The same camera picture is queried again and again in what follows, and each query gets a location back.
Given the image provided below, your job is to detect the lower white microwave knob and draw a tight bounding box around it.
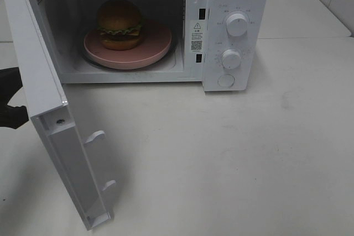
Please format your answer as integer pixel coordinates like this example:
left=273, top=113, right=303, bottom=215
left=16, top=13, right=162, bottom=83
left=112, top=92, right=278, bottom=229
left=221, top=49, right=242, bottom=69

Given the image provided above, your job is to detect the white microwave oven body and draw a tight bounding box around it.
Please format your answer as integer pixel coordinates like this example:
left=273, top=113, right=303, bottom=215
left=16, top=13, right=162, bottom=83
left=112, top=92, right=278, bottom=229
left=37, top=0, right=266, bottom=91

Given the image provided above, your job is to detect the white microwave knob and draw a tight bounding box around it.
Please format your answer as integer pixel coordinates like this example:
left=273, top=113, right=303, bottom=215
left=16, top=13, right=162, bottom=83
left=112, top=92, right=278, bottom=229
left=221, top=49, right=242, bottom=69
left=225, top=11, right=249, bottom=37

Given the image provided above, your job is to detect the pink round plate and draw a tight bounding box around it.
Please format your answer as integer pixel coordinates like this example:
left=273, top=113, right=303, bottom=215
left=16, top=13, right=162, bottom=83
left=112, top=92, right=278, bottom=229
left=84, top=20, right=173, bottom=70

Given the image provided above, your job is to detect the upper white microwave knob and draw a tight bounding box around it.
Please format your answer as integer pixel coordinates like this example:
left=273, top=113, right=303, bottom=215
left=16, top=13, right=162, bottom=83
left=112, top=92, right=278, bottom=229
left=225, top=11, right=249, bottom=37

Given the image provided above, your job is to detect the glass microwave turntable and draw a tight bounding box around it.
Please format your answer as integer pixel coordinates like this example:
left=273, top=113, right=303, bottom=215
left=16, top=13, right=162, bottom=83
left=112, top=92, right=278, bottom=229
left=79, top=37, right=179, bottom=72

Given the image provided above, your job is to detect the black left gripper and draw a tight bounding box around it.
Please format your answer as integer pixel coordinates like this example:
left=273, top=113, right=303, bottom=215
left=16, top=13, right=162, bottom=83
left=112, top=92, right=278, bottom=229
left=1, top=67, right=28, bottom=129

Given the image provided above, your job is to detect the white microwave door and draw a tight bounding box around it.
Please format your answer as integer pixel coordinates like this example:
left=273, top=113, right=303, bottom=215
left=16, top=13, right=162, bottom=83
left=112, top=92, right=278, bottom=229
left=4, top=0, right=113, bottom=230

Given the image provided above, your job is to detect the round white door button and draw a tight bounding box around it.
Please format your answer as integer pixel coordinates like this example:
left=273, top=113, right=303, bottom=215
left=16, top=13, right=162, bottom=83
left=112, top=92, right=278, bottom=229
left=217, top=74, right=235, bottom=88

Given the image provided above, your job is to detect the toy burger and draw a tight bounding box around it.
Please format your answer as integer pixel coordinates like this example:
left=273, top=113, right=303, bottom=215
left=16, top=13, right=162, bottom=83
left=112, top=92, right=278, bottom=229
left=97, top=0, right=144, bottom=51

